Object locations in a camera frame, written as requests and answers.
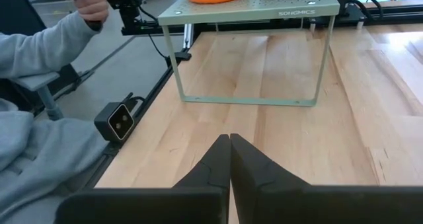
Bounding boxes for black office chair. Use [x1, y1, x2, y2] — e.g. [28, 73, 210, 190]
[0, 0, 82, 112]

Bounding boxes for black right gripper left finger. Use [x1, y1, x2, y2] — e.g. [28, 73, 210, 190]
[54, 133, 231, 224]

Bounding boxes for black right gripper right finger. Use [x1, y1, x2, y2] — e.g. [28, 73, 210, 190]
[230, 133, 423, 224]

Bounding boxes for green perforated metal shelf riser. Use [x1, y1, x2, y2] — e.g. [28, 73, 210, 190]
[157, 0, 341, 108]

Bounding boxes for person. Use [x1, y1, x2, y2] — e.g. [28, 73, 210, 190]
[0, 98, 112, 224]

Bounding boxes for black table-level camera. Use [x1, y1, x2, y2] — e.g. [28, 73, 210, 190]
[93, 92, 146, 143]

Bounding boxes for grey chair armrest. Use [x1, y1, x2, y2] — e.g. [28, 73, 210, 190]
[13, 71, 65, 121]

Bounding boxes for person's hand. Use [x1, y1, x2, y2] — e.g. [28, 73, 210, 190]
[73, 0, 110, 24]

